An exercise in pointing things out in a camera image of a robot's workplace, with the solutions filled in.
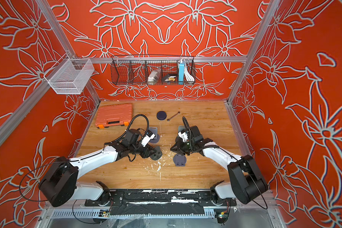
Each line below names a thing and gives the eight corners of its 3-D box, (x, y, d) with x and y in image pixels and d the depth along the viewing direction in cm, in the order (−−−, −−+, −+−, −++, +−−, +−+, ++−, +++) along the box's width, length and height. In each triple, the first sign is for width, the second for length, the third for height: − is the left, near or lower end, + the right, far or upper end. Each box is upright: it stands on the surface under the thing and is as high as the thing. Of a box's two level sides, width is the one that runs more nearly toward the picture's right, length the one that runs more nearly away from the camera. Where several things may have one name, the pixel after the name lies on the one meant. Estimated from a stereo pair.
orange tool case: (95, 129, 103) (92, 125, 100) (101, 109, 116) (98, 105, 112) (131, 126, 105) (129, 122, 101) (133, 106, 118) (131, 102, 114)
